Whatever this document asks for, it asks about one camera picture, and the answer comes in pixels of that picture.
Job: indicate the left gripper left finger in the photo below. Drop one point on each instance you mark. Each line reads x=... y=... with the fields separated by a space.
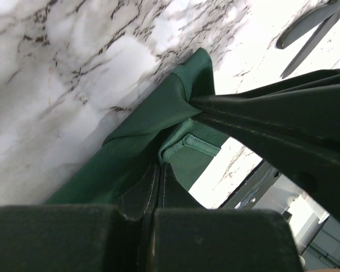
x=112 y=237

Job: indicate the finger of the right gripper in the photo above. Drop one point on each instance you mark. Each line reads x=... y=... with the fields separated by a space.
x=311 y=161
x=308 y=104

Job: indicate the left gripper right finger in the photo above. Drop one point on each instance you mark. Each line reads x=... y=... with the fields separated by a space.
x=189 y=237

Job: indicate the dark green cloth napkin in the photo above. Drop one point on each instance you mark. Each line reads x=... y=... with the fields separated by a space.
x=162 y=129

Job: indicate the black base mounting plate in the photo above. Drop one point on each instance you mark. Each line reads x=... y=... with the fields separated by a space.
x=252 y=188

